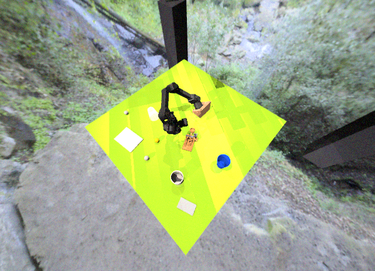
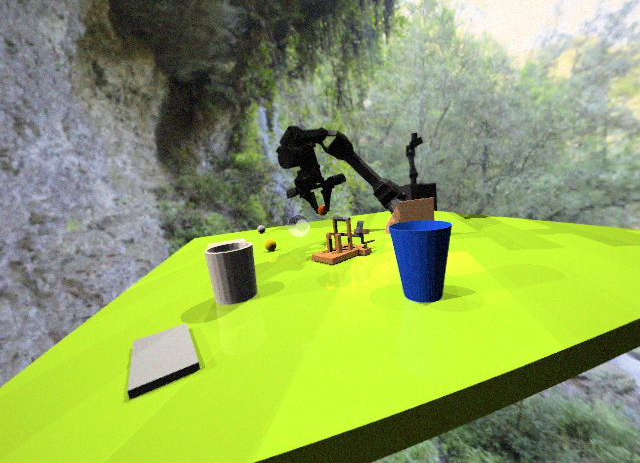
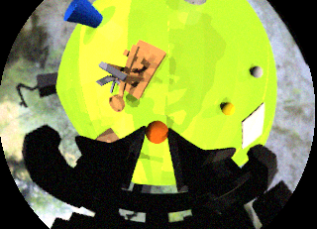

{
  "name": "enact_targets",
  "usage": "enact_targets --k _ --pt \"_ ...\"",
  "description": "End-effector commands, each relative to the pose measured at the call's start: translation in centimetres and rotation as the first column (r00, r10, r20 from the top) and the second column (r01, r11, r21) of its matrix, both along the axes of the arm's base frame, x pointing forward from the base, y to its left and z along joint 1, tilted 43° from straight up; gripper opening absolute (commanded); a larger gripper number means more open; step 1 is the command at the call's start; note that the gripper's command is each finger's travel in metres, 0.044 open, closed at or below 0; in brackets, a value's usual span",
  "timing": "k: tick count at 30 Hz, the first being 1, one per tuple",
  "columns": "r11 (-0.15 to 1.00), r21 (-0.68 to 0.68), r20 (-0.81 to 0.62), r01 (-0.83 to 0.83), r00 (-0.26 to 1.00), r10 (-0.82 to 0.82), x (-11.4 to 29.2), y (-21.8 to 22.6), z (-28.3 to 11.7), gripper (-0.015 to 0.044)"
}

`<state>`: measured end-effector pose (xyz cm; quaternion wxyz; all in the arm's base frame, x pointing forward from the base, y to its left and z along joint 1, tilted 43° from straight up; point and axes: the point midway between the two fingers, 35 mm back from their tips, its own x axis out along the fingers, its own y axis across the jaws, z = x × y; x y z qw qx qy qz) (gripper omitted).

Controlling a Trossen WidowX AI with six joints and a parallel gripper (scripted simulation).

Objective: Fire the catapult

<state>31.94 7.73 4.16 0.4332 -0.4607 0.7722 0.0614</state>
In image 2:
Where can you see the blue cup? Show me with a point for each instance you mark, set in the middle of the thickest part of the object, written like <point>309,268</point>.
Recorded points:
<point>421,249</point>

